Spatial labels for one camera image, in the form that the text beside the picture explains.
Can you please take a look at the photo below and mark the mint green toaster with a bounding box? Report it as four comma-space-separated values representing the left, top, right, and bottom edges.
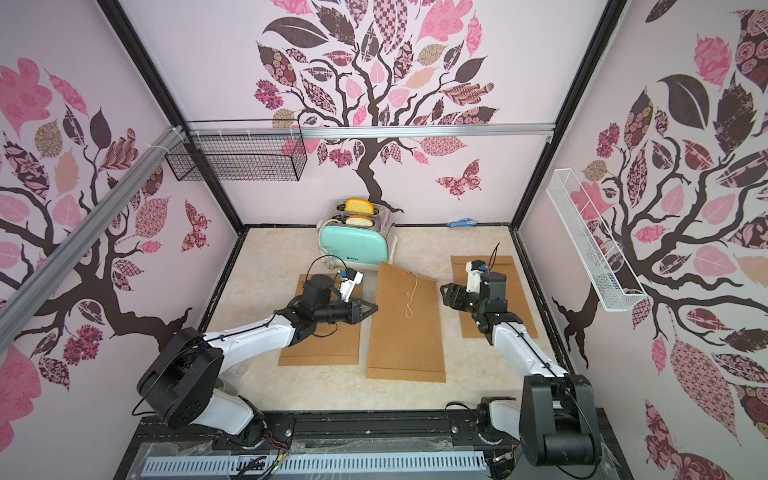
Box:
317, 199, 398, 270

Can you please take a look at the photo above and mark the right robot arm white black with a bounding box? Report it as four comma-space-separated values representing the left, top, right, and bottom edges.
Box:
440, 260, 602, 469

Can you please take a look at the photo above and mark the white slotted cable duct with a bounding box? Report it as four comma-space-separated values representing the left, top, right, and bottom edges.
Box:
135, 451, 487, 479

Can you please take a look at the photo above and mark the black wire basket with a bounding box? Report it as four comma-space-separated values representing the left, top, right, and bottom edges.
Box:
165, 119, 309, 182

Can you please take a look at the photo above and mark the aluminium rail wall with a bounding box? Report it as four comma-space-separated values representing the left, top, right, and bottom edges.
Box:
1, 126, 182, 349
190, 123, 555, 139

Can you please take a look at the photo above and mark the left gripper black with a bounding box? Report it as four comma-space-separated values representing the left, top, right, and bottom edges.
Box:
313, 297, 378, 326

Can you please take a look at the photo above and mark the aluminium rail back wall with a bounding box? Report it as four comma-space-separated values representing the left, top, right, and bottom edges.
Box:
190, 123, 555, 139

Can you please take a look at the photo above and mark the aluminium rail left wall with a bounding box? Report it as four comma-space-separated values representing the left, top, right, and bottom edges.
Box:
1, 126, 182, 349

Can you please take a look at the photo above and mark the white wire shelf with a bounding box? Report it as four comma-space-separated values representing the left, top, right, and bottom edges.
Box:
546, 169, 648, 312

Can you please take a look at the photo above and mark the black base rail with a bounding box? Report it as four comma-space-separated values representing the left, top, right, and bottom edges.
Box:
114, 406, 632, 479

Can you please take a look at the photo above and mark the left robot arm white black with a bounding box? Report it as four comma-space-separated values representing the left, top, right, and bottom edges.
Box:
136, 269, 378, 449

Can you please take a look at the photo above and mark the brown file bag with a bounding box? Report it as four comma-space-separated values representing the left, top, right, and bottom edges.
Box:
278, 274, 365, 367
451, 255, 539, 339
366, 262, 447, 383

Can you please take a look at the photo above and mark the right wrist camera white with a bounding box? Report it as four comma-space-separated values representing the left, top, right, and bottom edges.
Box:
465, 260, 487, 293

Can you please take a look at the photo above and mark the white string of bag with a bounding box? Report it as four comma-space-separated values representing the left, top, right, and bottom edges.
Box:
403, 270, 420, 320

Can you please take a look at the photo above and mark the front bread slice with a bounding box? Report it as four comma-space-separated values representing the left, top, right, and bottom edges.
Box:
344, 215, 375, 228

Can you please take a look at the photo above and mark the blue object by back wall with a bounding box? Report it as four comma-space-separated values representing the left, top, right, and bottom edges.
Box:
446, 218, 477, 228

